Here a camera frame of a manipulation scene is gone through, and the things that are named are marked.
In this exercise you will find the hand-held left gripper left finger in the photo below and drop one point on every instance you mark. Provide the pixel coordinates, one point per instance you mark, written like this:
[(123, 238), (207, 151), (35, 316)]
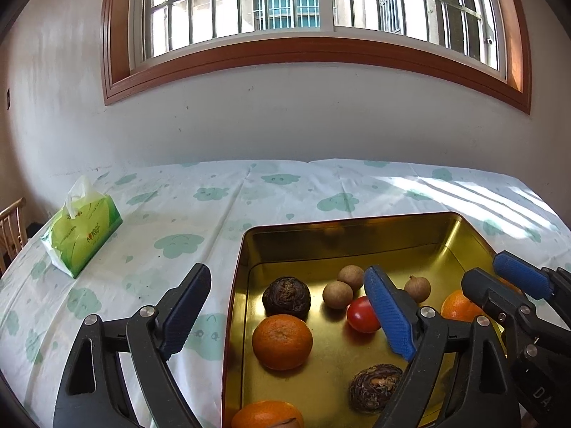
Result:
[(183, 316)]

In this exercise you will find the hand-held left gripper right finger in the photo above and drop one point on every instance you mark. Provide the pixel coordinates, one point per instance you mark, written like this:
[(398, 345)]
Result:
[(388, 312)]

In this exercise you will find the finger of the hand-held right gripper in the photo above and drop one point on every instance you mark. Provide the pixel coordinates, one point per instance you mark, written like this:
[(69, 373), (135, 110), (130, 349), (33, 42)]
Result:
[(481, 287), (522, 272)]

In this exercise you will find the red cherry tomato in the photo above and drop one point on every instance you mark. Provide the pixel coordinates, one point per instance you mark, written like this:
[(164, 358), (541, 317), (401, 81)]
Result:
[(359, 314)]

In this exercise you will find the orange mandarin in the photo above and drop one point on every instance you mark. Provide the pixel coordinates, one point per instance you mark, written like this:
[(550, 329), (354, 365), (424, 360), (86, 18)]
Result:
[(282, 341), (457, 307), (263, 415)]

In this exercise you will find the tan longan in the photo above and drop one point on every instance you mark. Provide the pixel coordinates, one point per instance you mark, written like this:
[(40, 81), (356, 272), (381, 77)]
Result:
[(350, 276), (417, 289), (337, 295)]

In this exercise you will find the red and gold tin box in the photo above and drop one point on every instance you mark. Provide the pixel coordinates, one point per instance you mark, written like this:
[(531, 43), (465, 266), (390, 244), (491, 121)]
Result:
[(312, 249)]

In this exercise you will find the cloud print tablecloth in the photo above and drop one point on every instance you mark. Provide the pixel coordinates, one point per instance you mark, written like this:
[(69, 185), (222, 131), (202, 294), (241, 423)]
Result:
[(156, 214)]

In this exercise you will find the green tissue pack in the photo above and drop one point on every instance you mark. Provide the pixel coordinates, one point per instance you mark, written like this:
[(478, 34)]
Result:
[(84, 236)]

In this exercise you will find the light wooden chair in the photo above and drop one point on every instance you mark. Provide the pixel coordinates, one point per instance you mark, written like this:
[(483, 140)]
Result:
[(11, 227)]

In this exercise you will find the brown framed barred window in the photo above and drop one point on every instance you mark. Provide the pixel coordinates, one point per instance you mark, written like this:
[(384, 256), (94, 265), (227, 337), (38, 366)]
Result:
[(312, 49)]

